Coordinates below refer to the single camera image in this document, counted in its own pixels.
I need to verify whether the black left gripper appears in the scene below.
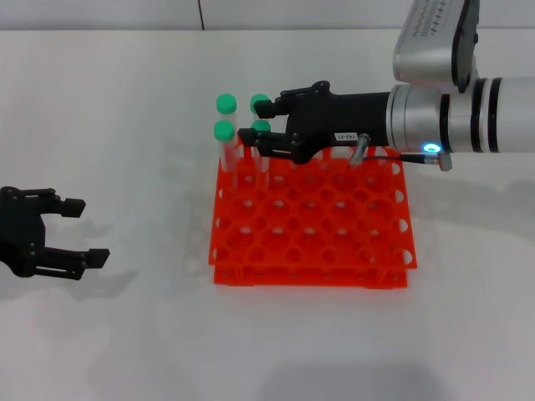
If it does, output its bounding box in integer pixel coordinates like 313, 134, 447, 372
0, 186, 110, 281

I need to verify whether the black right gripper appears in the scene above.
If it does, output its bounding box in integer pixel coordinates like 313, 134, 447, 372
237, 81, 392, 165

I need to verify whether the orange test tube rack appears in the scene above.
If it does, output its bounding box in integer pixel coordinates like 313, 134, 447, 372
207, 133, 419, 290

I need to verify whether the right arm gripper cable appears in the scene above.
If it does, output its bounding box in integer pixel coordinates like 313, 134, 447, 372
349, 132, 453, 171

